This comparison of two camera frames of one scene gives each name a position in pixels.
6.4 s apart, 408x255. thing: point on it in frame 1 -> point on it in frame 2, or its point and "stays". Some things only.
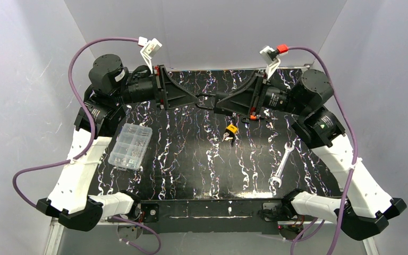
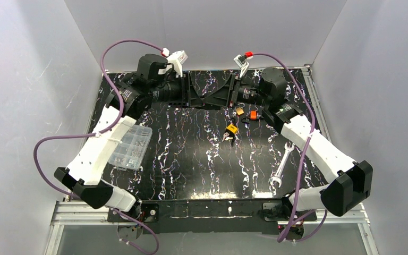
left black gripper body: [159, 86] -> [186, 90]
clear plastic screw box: [129, 146] stays
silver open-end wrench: [278, 178] stays
